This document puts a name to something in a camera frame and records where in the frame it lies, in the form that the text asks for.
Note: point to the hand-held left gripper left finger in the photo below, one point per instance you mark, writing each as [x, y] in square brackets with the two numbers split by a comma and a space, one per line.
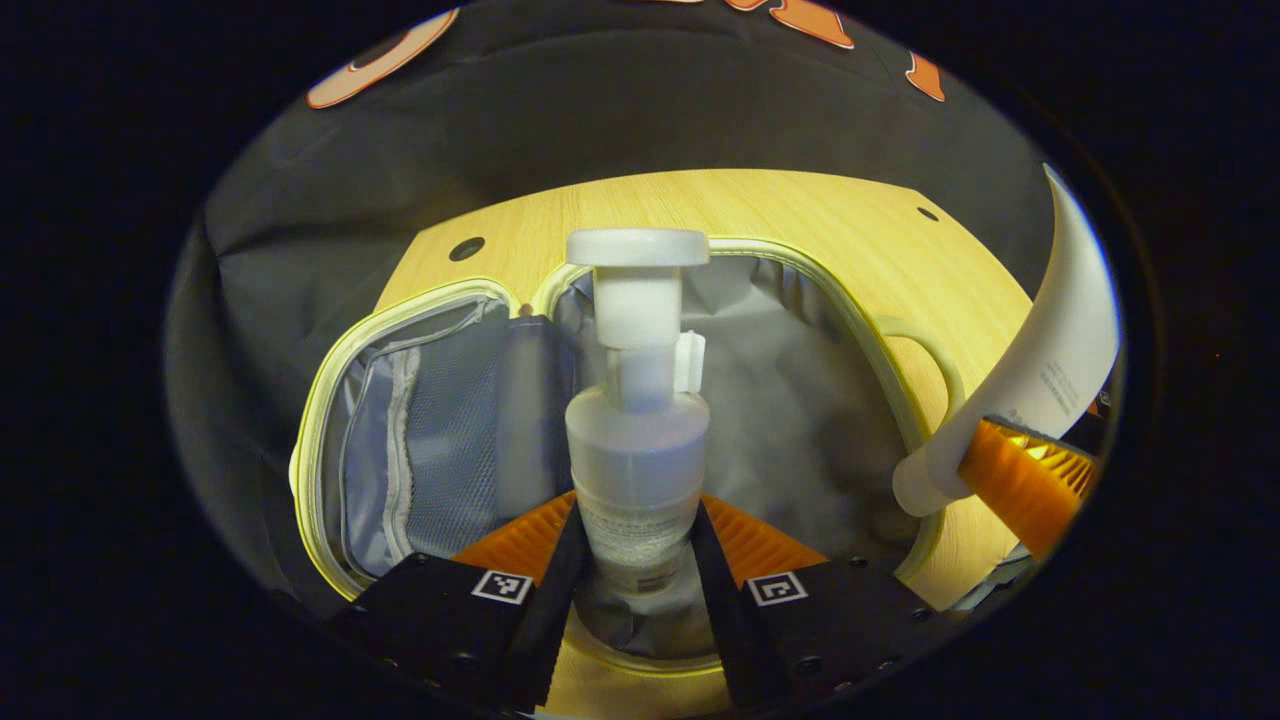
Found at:
[560, 590]

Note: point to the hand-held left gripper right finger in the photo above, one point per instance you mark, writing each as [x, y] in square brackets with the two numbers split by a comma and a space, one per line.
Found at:
[720, 600]

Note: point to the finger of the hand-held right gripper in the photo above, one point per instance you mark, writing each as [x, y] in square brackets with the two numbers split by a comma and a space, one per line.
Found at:
[1020, 485]

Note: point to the white squeeze tube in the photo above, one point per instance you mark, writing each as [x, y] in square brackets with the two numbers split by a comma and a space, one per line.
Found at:
[1060, 350]

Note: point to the white pump bottle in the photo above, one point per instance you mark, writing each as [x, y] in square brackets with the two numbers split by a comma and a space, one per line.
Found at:
[637, 450]

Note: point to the cream suitcase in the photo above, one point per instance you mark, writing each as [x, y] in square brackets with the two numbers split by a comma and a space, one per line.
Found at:
[800, 420]

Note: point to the black backdrop cloth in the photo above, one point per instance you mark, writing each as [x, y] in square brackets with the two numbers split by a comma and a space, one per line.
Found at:
[600, 110]

